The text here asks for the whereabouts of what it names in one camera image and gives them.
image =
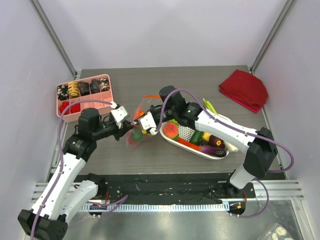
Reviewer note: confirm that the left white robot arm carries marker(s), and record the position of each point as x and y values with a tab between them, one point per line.
50	216

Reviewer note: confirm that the light green toy fruit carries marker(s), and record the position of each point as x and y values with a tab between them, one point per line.
173	122

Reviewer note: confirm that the white plastic basket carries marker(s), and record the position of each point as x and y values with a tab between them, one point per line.
186	134

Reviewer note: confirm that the purple toy eggplant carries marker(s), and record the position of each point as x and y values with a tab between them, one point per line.
213	151

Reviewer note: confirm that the peach toy fruit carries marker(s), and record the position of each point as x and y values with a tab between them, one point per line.
171	130

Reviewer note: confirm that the orange toy tomato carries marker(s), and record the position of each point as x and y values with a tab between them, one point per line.
138	114

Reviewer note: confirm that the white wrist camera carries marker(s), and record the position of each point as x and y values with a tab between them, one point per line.
119	115
147	123

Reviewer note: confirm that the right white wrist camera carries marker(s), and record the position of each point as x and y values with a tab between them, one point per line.
147	123

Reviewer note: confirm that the red toy chili pepper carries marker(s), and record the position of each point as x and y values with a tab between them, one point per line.
188	144

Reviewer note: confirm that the red folded cloth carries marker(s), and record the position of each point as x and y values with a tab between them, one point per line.
245	89

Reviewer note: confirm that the pink divided snack tray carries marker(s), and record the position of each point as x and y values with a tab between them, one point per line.
92	90

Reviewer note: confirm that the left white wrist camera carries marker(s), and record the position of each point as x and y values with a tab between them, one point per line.
119	115

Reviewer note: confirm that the green toy avocado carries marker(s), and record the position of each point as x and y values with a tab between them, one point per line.
136	135

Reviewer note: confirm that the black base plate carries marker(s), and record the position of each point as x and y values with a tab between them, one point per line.
171	188

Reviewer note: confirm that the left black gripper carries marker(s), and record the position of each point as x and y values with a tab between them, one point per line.
126	126

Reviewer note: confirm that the dark purple toy mangosteen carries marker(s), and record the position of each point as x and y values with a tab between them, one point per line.
215	141

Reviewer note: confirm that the green toy cucumber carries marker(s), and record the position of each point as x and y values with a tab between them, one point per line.
196	137

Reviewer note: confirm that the clear zip top bag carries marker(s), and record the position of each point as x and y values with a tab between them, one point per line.
144	105

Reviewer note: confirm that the tan striped pastry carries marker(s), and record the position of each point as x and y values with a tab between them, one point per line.
73	90

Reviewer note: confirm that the red candies in tray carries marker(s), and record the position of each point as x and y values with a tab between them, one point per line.
69	110

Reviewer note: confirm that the white green toy leek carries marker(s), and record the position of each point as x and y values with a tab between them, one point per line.
210	107

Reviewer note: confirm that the yellow toy lemon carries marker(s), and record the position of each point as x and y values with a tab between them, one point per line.
206	136

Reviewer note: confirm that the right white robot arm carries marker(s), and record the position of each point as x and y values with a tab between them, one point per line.
258	145

